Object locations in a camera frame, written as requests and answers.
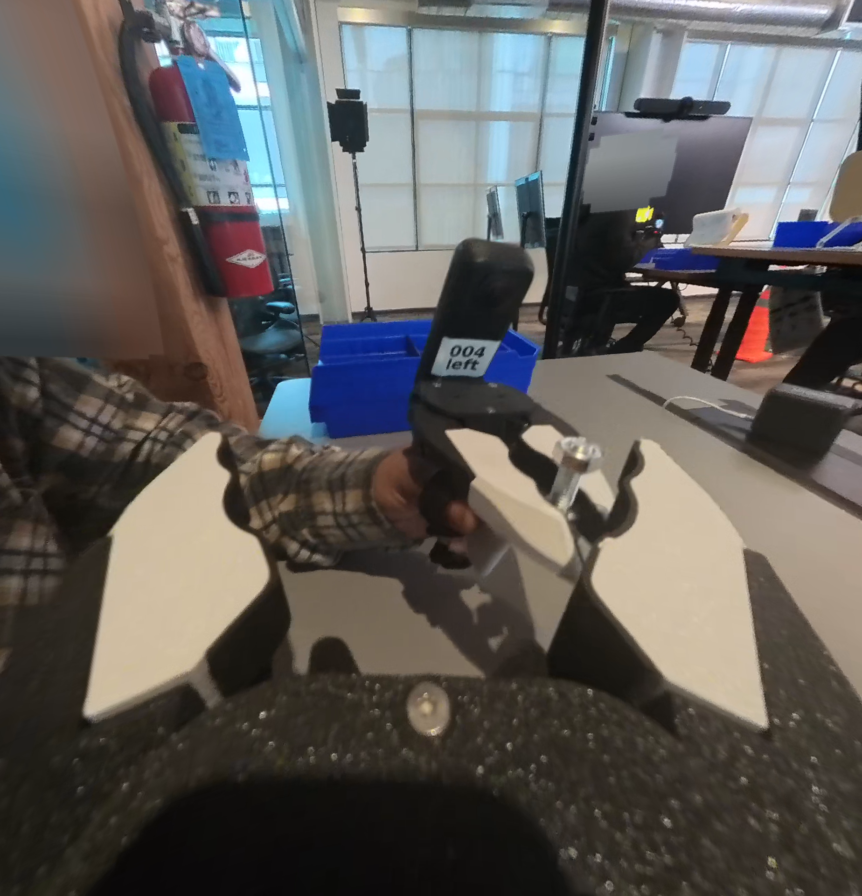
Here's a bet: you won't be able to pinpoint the wooden pillar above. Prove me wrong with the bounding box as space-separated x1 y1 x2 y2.
74 0 262 433

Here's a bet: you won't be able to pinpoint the white cable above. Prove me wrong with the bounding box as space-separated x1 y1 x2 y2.
660 395 755 422

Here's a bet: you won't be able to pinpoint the black box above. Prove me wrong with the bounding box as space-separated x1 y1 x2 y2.
744 383 849 469

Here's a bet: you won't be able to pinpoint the wooden desk with black legs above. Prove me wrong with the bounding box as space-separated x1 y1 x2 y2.
630 241 862 382

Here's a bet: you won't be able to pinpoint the white plastic container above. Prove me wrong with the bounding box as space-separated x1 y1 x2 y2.
685 207 750 248

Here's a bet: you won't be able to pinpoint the black metal frame post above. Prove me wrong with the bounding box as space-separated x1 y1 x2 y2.
542 0 610 359

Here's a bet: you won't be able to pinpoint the blue paper tag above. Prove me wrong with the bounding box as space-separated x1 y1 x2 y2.
174 55 250 163

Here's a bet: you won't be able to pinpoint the silver hex bolt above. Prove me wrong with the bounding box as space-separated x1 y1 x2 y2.
547 435 604 511

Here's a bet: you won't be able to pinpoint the black office chair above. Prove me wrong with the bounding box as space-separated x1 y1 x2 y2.
241 297 307 359

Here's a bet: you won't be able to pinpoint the person's left hand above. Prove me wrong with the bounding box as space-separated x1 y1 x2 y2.
370 448 482 546

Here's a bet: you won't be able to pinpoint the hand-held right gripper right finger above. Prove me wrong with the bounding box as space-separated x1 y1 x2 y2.
546 440 770 732

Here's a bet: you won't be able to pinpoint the blue plastic bin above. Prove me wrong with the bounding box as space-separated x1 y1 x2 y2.
308 318 542 440

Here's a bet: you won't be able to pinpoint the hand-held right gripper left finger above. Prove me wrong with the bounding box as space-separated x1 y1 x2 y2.
83 432 293 723

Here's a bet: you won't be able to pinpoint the black webcam bar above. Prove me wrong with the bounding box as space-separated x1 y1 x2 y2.
633 97 733 123

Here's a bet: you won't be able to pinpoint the person's left forearm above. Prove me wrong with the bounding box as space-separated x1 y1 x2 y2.
0 356 421 571

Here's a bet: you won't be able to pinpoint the red fire extinguisher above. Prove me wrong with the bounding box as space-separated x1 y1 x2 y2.
118 0 276 300

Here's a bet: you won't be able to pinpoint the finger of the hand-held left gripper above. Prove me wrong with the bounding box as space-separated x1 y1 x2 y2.
444 427 580 574
514 423 617 519

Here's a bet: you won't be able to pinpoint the blue bins on desk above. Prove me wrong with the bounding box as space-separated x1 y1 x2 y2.
640 247 720 273
772 220 862 251

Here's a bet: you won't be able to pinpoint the large black monitor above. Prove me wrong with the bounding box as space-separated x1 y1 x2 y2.
586 112 754 235

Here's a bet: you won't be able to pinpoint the orange traffic cone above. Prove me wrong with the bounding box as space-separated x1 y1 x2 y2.
713 286 776 365

